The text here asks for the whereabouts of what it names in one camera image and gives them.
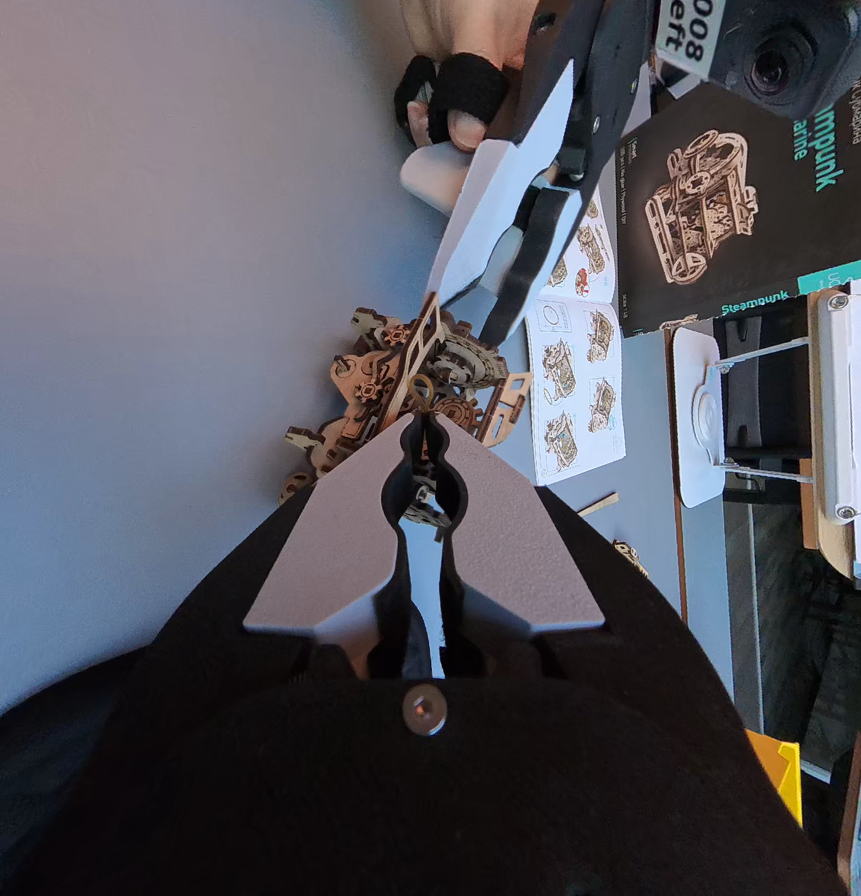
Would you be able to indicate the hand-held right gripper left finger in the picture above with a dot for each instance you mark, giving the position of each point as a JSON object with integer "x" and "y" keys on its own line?
{"x": 332, "y": 546}

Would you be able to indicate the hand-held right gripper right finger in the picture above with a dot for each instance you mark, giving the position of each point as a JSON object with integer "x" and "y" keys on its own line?
{"x": 514, "y": 546}

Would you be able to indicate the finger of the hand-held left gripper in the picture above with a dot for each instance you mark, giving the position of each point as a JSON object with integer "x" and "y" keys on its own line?
{"x": 486, "y": 203}
{"x": 569, "y": 210}

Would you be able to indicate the wooden mechanical model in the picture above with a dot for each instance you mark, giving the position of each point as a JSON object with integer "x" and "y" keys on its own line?
{"x": 374, "y": 378}

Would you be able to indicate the yellow rubber band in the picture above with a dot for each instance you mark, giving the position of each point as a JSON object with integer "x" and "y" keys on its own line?
{"x": 410, "y": 383}

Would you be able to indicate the black model kit box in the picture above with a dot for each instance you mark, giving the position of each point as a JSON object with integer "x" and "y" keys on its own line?
{"x": 647, "y": 280}

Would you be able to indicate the small wooden model part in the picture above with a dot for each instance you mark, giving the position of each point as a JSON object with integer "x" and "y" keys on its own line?
{"x": 628, "y": 555}

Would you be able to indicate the person's left hand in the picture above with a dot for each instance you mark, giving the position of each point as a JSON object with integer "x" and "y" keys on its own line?
{"x": 465, "y": 28}

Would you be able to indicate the thin wooden stick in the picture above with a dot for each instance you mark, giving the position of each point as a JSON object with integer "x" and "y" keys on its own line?
{"x": 598, "y": 504}

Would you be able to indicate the illustrated instruction booklet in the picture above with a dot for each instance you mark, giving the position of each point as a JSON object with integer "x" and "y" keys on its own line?
{"x": 577, "y": 434}

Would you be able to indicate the white document stand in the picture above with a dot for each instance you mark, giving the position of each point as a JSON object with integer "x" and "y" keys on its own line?
{"x": 696, "y": 420}

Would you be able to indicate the yellow plastic bin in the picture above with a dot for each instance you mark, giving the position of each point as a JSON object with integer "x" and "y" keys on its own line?
{"x": 777, "y": 777}

